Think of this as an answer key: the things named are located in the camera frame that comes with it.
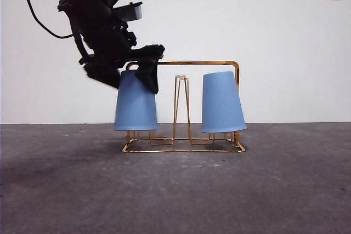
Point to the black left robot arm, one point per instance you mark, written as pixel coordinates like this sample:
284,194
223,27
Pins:
96,12

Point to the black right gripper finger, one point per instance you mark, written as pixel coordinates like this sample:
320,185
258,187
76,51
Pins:
149,76

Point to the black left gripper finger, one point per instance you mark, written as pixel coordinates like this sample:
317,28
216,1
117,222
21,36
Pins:
105,76

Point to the blue ribbed plastic cup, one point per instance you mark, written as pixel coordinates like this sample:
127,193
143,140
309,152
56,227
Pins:
223,102
135,108

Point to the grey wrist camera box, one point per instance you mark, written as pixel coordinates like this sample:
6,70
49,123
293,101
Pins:
131,12

